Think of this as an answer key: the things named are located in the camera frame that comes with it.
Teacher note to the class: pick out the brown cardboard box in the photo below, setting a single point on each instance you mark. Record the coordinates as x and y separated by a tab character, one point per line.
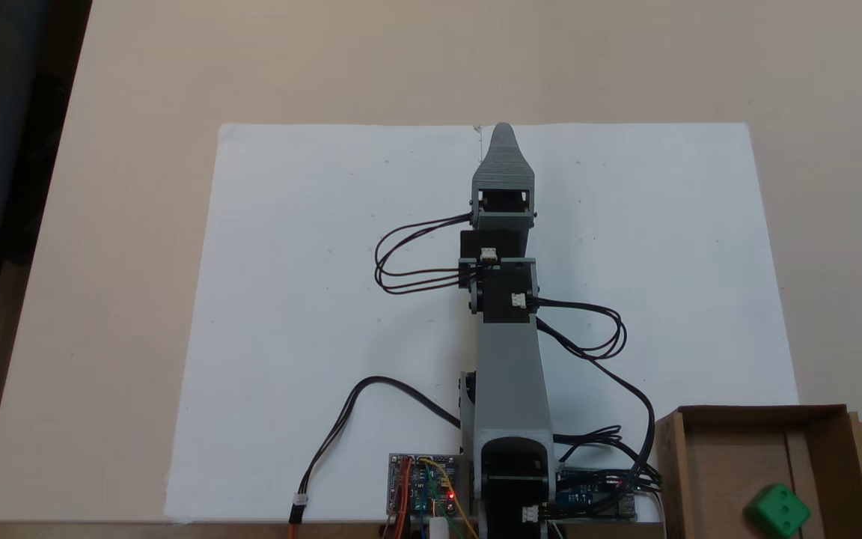
723	464

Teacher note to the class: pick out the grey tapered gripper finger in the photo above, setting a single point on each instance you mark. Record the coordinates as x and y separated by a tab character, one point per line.
503	168

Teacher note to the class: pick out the grey circuit board, red LED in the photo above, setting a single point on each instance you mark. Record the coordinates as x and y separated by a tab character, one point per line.
420	486

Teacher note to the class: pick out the green die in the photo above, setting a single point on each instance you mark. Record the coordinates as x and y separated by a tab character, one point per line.
779	509

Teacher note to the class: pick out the blue circuit board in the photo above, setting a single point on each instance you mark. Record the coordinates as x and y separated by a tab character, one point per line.
588	498

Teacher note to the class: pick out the small white cylinder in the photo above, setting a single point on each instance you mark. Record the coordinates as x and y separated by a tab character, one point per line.
438	528

